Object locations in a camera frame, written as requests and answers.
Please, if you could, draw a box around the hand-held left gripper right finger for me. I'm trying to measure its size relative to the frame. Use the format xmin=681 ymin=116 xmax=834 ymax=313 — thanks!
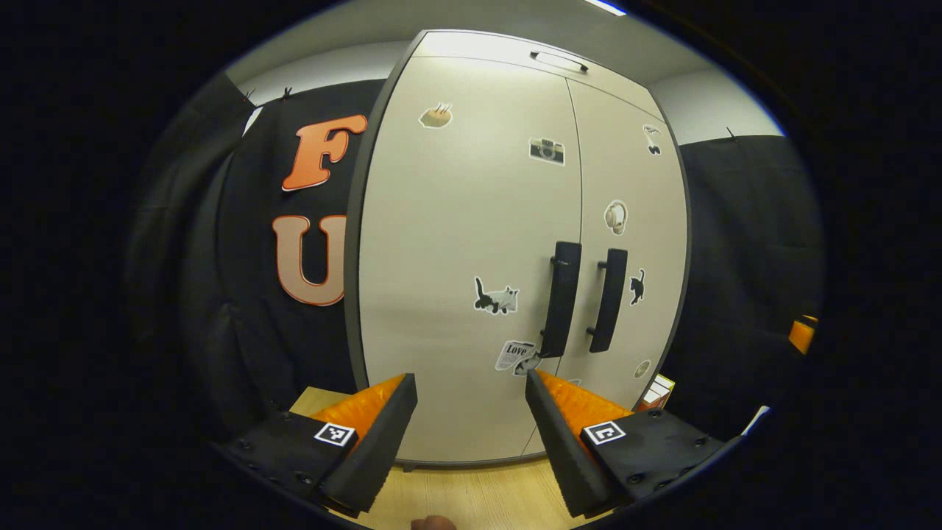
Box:
xmin=525 ymin=370 xmax=726 ymax=520

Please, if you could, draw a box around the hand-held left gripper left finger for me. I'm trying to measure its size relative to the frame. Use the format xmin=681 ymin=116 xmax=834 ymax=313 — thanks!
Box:
xmin=213 ymin=373 xmax=419 ymax=520

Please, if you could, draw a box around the grey shoe cabinet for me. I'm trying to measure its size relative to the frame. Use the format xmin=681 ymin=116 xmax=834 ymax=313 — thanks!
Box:
xmin=344 ymin=29 xmax=693 ymax=470

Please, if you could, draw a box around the white cabinet door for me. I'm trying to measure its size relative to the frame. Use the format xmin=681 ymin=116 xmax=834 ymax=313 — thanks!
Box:
xmin=521 ymin=77 xmax=691 ymax=455
xmin=357 ymin=55 xmax=584 ymax=465

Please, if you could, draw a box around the small cardboard box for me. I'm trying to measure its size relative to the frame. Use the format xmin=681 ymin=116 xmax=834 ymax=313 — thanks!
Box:
xmin=634 ymin=373 xmax=676 ymax=413

